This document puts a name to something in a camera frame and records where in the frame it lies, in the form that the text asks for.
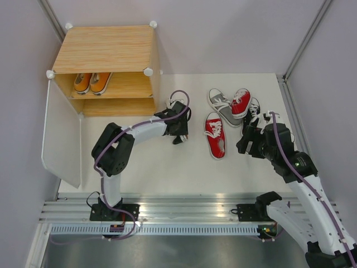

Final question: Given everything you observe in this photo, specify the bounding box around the white slotted cable duct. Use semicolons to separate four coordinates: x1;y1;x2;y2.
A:
51;224;259;236

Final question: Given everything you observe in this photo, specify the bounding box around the left aluminium frame post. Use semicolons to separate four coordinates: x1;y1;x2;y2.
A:
37;0;65;42

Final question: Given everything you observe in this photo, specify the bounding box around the right aluminium frame post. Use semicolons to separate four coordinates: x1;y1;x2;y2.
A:
277;1;335;164

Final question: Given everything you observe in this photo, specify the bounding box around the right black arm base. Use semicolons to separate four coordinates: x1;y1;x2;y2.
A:
230;192;282;242

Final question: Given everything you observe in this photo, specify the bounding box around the grey sneaker back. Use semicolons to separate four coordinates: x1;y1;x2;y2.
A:
208;88;242;128

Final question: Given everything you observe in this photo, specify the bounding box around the aluminium mounting rail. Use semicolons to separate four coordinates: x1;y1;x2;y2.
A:
38;195;344;227

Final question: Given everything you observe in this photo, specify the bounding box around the red sneaker front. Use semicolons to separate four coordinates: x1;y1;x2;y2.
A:
204;112;225;160

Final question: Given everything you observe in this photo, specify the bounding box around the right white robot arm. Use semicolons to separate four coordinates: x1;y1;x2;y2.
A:
237;123;356;267

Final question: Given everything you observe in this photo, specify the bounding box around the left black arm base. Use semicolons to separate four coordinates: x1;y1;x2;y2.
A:
86;192;140;235

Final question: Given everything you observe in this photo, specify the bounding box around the black sneaker back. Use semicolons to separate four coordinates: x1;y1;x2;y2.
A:
241;98;260;136

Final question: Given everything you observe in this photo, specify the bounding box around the black sneaker orange sole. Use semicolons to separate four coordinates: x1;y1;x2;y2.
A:
172;135;189;145

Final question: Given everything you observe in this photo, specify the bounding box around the wooden two-shelf shoe cabinet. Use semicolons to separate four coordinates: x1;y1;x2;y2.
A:
46;21;160;117

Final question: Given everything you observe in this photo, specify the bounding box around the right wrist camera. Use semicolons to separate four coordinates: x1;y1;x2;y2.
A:
256;111;273;135

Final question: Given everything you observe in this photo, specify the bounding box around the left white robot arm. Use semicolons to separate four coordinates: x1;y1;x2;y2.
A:
91;100;191;221

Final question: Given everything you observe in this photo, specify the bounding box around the red sneaker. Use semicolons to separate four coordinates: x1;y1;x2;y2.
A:
204;112;225;160
231;88;252;119

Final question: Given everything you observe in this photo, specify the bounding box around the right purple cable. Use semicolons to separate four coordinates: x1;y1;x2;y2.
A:
256;111;355;268

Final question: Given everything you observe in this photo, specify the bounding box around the red sneaker back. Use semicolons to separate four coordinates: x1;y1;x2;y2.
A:
231;88;252;119

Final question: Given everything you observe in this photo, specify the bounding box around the aluminium frame post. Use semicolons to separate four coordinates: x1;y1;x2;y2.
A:
37;0;65;42
277;1;335;164

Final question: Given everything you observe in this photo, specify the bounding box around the grey sneaker right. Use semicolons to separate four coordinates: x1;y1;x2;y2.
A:
290;132;296;145

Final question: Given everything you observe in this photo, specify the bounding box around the grey sneaker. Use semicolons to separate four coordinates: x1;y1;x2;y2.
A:
208;88;242;128
290;132;296;145

